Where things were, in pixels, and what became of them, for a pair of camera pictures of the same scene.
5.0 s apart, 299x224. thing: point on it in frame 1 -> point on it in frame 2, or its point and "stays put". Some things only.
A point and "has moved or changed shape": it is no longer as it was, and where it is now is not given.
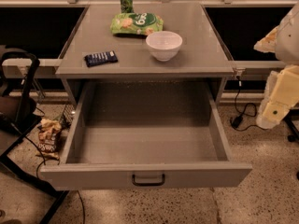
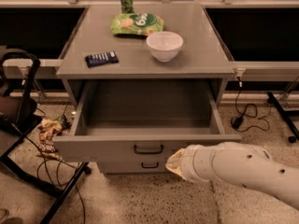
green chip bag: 141,23 stays put
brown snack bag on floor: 47,140 stays put
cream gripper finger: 267,44 -> 173,162
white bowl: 163,45 stays put
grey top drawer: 142,134 has moved or changed shape
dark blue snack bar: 93,60 stays put
